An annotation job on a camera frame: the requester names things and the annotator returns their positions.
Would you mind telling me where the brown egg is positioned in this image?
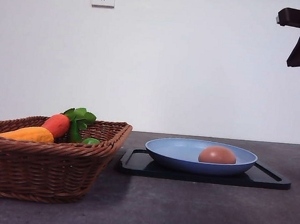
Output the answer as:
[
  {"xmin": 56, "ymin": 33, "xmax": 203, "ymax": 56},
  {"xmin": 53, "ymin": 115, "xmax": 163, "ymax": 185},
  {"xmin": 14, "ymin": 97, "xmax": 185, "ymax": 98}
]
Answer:
[{"xmin": 198, "ymin": 145, "xmax": 236, "ymax": 165}]

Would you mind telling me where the blue plate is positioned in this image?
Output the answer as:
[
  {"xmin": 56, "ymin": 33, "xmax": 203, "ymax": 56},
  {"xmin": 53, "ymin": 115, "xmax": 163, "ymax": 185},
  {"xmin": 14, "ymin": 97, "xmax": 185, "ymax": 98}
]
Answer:
[{"xmin": 145, "ymin": 139, "xmax": 258, "ymax": 176}]

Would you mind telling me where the brown wicker basket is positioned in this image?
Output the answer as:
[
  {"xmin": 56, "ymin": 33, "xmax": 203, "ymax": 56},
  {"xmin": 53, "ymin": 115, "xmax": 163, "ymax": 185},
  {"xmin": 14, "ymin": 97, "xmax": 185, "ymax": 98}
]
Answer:
[{"xmin": 0, "ymin": 115, "xmax": 133, "ymax": 205}]

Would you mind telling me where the black serving tray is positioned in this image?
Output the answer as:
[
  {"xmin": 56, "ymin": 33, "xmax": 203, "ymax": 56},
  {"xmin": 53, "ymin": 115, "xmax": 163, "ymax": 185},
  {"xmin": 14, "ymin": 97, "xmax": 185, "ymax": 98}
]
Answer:
[{"xmin": 119, "ymin": 148, "xmax": 291, "ymax": 190}]

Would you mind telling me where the green toy lime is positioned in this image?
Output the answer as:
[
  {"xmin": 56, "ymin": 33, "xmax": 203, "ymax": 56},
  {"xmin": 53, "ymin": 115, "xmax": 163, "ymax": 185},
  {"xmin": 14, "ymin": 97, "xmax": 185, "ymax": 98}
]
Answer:
[{"xmin": 82, "ymin": 138, "xmax": 100, "ymax": 145}]

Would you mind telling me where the green leafy toy vegetable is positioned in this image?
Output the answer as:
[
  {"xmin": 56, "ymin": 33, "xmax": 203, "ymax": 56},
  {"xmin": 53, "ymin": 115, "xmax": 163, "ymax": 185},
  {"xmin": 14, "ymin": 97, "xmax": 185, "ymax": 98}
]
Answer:
[{"xmin": 61, "ymin": 108, "xmax": 96, "ymax": 143}]

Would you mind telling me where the orange toy carrot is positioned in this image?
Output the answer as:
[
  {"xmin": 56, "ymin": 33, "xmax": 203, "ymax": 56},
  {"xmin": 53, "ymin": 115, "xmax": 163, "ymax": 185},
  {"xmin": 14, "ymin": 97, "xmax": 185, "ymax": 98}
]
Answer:
[{"xmin": 42, "ymin": 114, "xmax": 70, "ymax": 138}]

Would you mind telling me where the yellow toy sweet potato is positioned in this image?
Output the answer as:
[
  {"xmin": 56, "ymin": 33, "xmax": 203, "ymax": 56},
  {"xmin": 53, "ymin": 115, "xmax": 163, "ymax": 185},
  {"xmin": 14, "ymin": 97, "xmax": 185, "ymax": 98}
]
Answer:
[{"xmin": 0, "ymin": 126, "xmax": 54, "ymax": 143}]

